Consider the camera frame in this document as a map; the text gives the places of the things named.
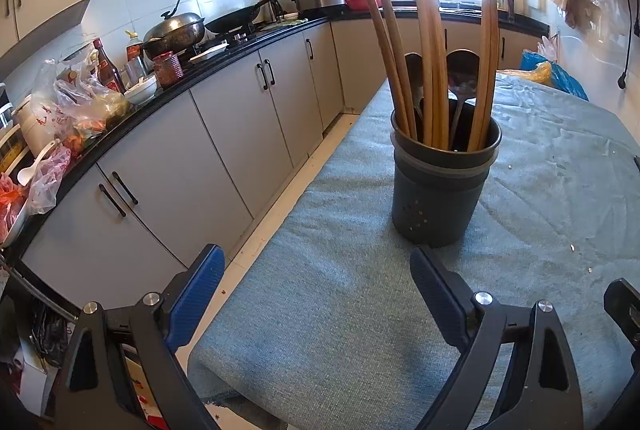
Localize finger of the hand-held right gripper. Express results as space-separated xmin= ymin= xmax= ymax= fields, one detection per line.
xmin=603 ymin=277 xmax=640 ymax=351

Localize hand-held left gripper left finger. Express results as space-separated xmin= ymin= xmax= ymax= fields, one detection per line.
xmin=52 ymin=244 xmax=226 ymax=430

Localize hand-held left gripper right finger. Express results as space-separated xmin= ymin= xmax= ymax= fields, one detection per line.
xmin=410 ymin=246 xmax=586 ymax=430

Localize dark grey utensil holder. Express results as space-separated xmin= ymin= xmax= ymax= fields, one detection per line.
xmin=390 ymin=98 xmax=502 ymax=247

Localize metal spoon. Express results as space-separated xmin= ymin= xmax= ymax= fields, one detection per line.
xmin=446 ymin=49 xmax=481 ymax=148
xmin=404 ymin=53 xmax=427 ymax=118

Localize pile of wooden chopsticks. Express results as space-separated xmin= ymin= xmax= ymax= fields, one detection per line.
xmin=350 ymin=0 xmax=501 ymax=151

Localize blue-grey tablecloth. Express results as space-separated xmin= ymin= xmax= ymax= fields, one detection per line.
xmin=187 ymin=70 xmax=640 ymax=430

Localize beige lower kitchen cabinets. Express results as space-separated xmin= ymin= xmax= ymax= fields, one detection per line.
xmin=20 ymin=15 xmax=551 ymax=311

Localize pink white plastic bag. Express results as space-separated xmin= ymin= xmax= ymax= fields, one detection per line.
xmin=25 ymin=145 xmax=73 ymax=216

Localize orange plastic bag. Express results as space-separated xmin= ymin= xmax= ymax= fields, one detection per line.
xmin=0 ymin=173 xmax=31 ymax=246

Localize white rice paddle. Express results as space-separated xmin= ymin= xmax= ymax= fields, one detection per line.
xmin=17 ymin=140 xmax=61 ymax=186

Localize white bowl on counter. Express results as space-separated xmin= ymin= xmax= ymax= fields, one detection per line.
xmin=124 ymin=75 xmax=158 ymax=106

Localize clear plastic bags of food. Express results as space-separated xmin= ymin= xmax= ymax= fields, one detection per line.
xmin=32 ymin=58 xmax=133 ymax=141

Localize red jar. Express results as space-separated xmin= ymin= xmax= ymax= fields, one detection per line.
xmin=152 ymin=50 xmax=182 ymax=86

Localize blue plastic bag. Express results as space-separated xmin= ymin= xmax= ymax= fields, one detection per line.
xmin=522 ymin=50 xmax=590 ymax=101

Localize white rice cooker red print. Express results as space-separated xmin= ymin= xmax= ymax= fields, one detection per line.
xmin=10 ymin=93 xmax=56 ymax=156

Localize dark sauce bottle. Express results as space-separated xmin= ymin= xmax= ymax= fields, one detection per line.
xmin=92 ymin=39 xmax=126 ymax=94

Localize black kitchen countertop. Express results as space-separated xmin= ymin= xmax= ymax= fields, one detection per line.
xmin=0 ymin=5 xmax=551 ymax=251

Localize oil bottle yellow cap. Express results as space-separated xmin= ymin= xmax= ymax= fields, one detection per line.
xmin=125 ymin=30 xmax=146 ymax=61

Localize steel pot with lid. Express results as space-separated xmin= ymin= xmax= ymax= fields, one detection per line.
xmin=142 ymin=0 xmax=207 ymax=54

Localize black wok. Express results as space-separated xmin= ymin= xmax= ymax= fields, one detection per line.
xmin=205 ymin=0 xmax=287 ymax=35

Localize steel kettle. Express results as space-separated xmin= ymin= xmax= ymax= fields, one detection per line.
xmin=260 ymin=0 xmax=283 ymax=24

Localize black cable with plug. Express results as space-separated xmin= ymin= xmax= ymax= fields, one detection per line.
xmin=617 ymin=0 xmax=633 ymax=90

